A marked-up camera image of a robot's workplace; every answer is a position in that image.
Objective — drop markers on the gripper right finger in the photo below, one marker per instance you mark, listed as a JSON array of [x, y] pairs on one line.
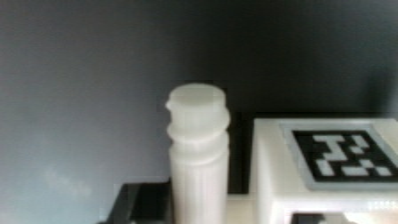
[[314, 218]]

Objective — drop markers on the white chair seat part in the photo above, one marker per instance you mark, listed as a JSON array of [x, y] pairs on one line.
[[199, 153]]

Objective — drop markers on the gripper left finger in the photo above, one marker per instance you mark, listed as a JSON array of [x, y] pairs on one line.
[[142, 206]]

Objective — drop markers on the white chair leg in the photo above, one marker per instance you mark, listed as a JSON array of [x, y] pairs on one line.
[[323, 168]]

